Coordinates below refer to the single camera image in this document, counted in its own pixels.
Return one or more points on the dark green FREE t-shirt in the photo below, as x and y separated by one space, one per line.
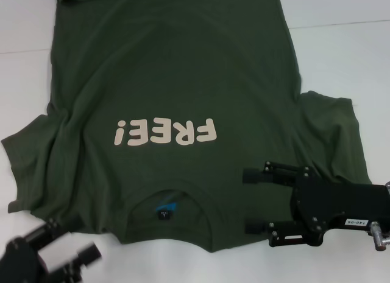
182 67

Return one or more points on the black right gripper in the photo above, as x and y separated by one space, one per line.
317 201

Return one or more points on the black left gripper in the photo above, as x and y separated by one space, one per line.
18 261

